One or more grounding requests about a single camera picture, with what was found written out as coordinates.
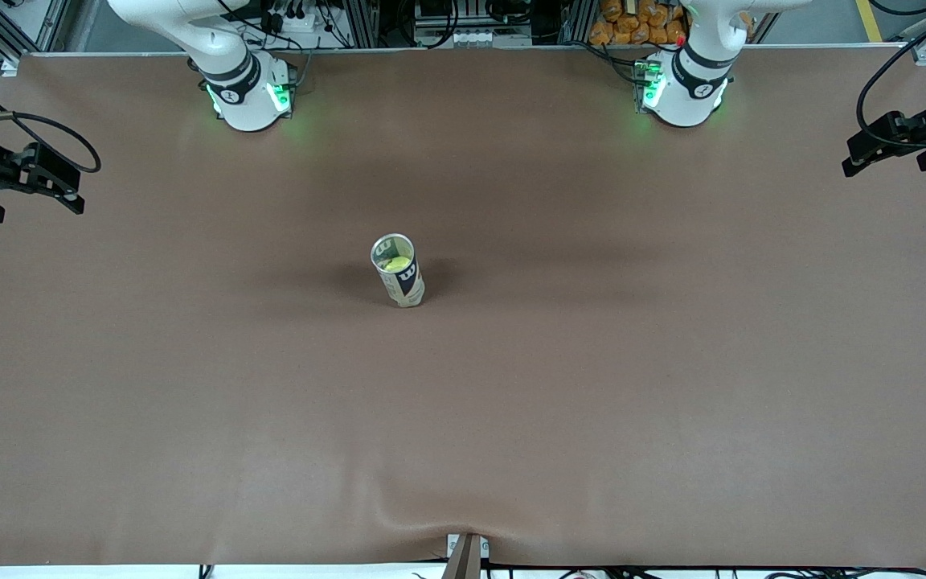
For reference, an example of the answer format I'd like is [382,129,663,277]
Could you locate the brown table mat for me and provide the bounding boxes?
[0,44,926,568]

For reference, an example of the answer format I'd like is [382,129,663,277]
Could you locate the orange packaged goods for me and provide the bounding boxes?
[589,0,756,47]

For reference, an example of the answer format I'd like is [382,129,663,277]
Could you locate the aluminium frame post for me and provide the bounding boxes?
[342,0,379,49]
[559,0,592,45]

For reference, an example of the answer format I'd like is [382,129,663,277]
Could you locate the silver blue tennis ball can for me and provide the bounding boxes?
[370,233,427,310]

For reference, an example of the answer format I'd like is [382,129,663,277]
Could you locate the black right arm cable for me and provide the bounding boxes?
[0,68,103,175]

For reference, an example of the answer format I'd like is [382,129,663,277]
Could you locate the white power strip black plugs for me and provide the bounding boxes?
[258,0,327,37]

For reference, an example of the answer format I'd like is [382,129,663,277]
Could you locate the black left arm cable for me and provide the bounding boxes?
[856,0,926,151]

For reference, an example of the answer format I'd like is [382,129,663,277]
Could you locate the black equipment box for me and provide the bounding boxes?
[415,0,512,29]

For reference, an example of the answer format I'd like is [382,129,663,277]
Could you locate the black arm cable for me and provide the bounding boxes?
[0,68,103,175]
[856,0,926,151]

